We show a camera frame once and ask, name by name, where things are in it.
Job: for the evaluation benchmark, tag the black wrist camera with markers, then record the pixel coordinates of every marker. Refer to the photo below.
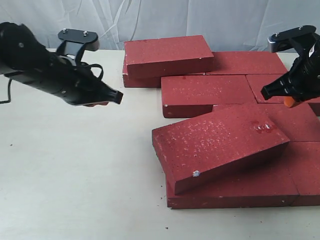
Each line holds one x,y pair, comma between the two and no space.
75,42
301,39

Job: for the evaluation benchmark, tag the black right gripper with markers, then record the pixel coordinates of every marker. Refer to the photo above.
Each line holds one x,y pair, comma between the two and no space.
304,76

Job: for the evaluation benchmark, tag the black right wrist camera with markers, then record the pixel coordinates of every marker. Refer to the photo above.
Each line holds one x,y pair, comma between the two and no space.
301,39

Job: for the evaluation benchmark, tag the red brick front right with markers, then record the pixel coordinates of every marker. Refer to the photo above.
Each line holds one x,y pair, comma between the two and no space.
304,168

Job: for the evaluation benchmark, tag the white wrinkled backdrop cloth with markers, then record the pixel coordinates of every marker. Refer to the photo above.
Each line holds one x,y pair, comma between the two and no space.
227,25

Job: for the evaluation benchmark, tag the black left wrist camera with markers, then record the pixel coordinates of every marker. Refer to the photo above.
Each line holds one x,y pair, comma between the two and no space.
75,42

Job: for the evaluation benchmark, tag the red brick back right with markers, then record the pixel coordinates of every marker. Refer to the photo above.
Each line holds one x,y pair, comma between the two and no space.
246,63

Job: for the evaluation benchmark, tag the red brick front base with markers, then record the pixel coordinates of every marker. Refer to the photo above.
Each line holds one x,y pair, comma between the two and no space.
259,188

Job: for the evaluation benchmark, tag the red brick far right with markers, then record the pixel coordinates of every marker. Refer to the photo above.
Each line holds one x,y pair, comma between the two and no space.
264,90

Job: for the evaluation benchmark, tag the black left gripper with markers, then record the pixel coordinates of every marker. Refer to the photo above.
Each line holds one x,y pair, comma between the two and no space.
76,84

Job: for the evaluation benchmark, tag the red brick base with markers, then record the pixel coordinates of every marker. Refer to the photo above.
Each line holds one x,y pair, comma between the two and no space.
259,188
295,120

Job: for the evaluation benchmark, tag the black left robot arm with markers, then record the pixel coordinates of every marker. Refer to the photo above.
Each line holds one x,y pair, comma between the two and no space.
15,40

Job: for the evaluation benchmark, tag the red brick under back top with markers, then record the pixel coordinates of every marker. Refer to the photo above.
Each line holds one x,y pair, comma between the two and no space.
140,81

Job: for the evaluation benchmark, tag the red brick middle right base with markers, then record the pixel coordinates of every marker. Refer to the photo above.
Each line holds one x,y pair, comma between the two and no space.
295,120

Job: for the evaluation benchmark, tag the red brick large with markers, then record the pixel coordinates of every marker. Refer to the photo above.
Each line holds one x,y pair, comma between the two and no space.
193,95

